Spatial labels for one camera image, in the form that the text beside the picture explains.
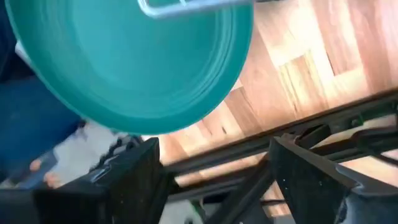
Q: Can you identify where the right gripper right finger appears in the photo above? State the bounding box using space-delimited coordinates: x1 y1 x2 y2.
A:
269 136 368 224

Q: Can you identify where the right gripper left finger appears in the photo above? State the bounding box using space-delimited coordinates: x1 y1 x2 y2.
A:
88 136 175 224

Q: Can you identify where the dark green plate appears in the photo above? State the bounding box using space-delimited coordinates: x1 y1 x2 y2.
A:
4 0 255 136

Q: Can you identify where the person's hand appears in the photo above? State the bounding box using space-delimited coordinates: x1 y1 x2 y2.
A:
29 157 65 190

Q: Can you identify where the dark phone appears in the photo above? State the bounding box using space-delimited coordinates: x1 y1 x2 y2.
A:
12 151 60 189

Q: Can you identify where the person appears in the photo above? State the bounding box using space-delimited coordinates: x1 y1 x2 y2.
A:
0 0 83 187

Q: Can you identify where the black aluminium rig frame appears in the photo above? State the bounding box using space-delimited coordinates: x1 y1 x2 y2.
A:
164 88 398 224

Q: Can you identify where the grey wire dish rack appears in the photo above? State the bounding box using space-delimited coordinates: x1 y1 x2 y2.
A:
136 0 256 19

